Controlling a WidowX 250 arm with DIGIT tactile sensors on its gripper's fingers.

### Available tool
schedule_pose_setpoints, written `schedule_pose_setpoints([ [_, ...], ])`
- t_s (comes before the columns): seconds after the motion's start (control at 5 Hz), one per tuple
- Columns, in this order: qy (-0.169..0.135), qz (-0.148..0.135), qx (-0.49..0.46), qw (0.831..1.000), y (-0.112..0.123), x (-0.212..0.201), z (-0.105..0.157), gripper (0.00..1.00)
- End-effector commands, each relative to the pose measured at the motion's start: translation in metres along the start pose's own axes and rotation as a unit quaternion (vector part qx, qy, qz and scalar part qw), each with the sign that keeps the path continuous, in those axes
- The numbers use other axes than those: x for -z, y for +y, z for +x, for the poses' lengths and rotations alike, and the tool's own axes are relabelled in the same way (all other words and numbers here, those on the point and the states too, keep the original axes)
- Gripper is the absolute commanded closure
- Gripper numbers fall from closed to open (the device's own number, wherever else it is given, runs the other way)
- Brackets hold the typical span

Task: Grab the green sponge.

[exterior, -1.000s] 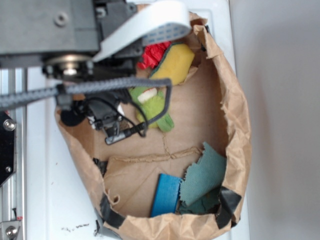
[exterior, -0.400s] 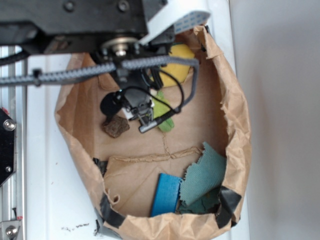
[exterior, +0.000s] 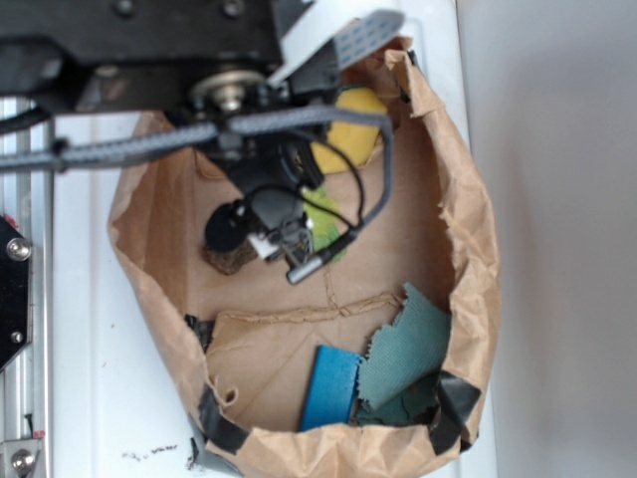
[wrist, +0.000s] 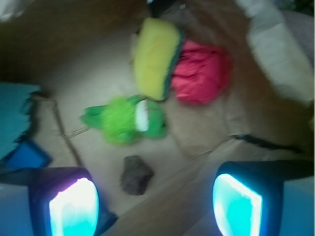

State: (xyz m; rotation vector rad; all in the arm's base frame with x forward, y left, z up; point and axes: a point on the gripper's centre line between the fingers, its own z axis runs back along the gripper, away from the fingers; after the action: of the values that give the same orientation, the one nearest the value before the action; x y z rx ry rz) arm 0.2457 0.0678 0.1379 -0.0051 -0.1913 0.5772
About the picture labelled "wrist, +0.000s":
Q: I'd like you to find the gripper glowing gel right finger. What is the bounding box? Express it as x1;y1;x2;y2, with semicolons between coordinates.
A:
212;160;315;236

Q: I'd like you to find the gripper glowing gel left finger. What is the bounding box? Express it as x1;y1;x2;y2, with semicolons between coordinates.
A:
0;167;99;236

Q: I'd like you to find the yellow green sponge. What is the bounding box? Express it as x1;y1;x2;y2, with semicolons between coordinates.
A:
133;18;184;101

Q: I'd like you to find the blue block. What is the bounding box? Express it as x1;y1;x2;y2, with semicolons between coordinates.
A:
4;141;52;169

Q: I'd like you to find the dark brown rock lump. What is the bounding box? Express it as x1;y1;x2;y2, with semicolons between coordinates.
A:
120;155;155;196

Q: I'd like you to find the green plush frog toy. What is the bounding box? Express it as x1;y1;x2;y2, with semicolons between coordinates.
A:
80;95;167;145

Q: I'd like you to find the teal fabric cloth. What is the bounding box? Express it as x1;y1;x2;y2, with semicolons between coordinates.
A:
0;82;40;159

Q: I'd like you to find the red crumpled paper ball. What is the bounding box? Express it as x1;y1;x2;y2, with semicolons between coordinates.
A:
171;40;233;105

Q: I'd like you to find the brown paper bag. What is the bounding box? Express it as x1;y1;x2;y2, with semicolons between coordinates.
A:
0;0;314;236

